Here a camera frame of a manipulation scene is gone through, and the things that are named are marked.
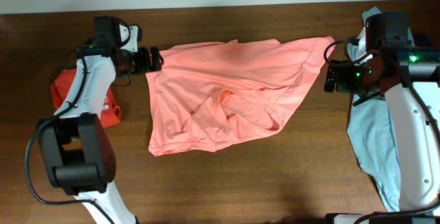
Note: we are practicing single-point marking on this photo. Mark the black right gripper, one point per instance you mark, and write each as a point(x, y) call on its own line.
point(342, 84)

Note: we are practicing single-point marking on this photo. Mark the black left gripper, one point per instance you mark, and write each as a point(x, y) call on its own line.
point(145, 66)

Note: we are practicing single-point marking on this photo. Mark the salmon pink t-shirt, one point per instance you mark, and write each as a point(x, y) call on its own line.
point(209, 96)

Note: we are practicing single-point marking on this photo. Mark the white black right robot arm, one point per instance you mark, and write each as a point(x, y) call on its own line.
point(406, 77)

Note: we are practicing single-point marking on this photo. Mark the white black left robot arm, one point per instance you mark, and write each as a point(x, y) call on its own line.
point(76, 151)

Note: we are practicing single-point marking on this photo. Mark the light blue t-shirt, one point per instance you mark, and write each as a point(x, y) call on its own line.
point(372, 136)

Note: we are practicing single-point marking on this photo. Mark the red folded printed t-shirt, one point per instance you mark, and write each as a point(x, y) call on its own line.
point(110, 114)

